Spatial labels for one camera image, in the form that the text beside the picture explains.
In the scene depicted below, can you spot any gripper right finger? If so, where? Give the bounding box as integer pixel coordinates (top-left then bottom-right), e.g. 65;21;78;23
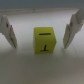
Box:
62;8;84;50

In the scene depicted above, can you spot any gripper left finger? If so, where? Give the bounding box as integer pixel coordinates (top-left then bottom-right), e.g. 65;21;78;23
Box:
0;14;18;49

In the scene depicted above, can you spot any yellow block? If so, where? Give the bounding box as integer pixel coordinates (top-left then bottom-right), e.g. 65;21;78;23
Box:
33;26;58;54

